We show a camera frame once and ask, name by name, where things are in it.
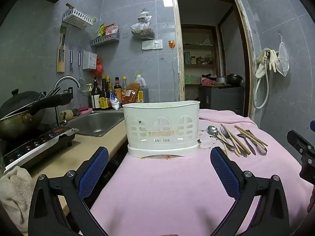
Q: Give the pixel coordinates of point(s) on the white plastic utensil holder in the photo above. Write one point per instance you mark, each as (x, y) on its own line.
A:
(165, 128)

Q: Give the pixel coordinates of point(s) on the white wall socket panel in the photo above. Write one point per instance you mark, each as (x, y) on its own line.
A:
(152, 45)

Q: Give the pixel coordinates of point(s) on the cream rubber gloves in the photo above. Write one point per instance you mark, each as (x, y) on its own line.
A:
(267, 60)

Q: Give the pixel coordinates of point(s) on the orange wall hook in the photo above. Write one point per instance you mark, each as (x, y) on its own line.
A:
(171, 44)

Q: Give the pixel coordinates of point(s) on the black cooking pot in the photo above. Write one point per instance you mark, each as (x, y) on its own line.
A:
(234, 80)

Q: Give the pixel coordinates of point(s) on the grey wall shelf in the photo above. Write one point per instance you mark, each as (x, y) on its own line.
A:
(105, 39)

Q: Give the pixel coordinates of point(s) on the plastic bag of dried goods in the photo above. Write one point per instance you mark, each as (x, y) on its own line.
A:
(142, 29)

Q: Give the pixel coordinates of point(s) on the red plastic bag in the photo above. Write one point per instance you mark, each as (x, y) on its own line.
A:
(99, 68)

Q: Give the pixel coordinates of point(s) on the stainless steel sink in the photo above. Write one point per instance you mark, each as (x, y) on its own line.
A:
(96, 123)

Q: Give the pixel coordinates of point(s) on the loofah scrubber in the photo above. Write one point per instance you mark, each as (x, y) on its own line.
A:
(66, 115)

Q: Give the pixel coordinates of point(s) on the bamboo chopstick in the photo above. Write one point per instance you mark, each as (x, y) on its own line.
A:
(231, 146)
(238, 142)
(250, 135)
(224, 144)

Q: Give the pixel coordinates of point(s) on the dark soy sauce bottle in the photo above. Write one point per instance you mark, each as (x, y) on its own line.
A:
(95, 93)

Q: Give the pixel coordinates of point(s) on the clear plastic bag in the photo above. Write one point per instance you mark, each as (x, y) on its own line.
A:
(283, 59)

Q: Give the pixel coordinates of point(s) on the induction cooker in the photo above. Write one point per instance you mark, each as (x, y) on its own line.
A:
(30, 149)

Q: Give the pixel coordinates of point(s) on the beige dish rag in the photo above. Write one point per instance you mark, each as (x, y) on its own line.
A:
(17, 187)

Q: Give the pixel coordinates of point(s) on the white salt bag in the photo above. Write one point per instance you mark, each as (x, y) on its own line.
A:
(114, 101)

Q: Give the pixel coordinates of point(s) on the dark cabinet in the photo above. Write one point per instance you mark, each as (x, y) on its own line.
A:
(222, 98)

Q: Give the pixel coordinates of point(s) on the hanging peeler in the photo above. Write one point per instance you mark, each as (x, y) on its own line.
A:
(71, 60)

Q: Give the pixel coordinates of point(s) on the orange spice packet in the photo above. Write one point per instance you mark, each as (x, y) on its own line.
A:
(131, 93)

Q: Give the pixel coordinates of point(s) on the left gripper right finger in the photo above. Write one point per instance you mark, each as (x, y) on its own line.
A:
(271, 214)

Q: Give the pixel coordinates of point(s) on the large oil jug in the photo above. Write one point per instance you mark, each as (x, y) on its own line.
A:
(143, 94)

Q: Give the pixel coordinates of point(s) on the mesh strainer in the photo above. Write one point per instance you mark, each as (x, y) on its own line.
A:
(83, 86)

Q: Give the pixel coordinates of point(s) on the red label sauce bottle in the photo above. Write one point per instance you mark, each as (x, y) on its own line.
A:
(118, 90)

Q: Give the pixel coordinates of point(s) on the pink sponge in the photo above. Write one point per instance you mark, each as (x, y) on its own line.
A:
(84, 110)

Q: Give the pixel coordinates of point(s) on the pink floral towel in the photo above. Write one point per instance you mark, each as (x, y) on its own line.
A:
(183, 195)

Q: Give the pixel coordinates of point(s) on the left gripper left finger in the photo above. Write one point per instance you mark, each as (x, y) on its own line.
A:
(46, 215)

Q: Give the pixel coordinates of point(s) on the yellow label sauce bottle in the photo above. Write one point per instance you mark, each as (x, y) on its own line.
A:
(103, 99)

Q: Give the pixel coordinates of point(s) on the black wok with lid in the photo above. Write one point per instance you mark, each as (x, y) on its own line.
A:
(17, 118)

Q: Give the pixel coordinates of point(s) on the white wall box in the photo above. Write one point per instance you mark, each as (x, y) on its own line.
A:
(89, 60)

